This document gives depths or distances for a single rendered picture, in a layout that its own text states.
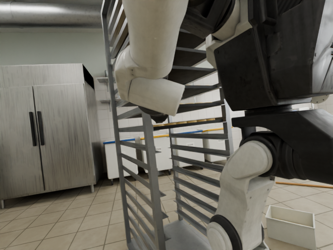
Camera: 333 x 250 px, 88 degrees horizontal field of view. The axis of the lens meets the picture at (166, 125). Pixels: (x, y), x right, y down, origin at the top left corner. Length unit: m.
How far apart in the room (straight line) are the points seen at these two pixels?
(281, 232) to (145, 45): 1.67
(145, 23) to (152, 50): 0.04
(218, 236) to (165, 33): 0.63
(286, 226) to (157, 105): 1.52
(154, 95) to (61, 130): 2.75
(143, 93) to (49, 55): 4.02
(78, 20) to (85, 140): 1.80
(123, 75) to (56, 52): 4.01
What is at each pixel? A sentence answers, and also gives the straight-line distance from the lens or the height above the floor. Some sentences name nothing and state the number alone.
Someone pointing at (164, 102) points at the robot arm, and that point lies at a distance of 0.32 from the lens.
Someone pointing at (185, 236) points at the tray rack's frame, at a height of 0.15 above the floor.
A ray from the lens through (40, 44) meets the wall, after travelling 4.43.
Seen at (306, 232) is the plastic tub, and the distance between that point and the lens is 1.71.
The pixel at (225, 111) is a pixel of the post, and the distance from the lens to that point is 0.95.
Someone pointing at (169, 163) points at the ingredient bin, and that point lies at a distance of 3.25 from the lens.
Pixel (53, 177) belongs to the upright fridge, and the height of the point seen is 0.36.
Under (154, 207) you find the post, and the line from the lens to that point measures 0.76.
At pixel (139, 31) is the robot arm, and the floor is 1.08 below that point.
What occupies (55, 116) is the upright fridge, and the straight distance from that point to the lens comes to 3.05.
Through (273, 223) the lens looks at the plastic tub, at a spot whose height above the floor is 0.12.
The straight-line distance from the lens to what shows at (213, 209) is 1.21.
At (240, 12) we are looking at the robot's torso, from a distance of 0.49.
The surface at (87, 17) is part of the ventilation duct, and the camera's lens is 3.24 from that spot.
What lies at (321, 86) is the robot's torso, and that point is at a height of 1.01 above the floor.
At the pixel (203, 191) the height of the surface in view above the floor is 0.51.
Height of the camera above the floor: 0.97
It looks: 1 degrees down
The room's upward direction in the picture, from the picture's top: 6 degrees counter-clockwise
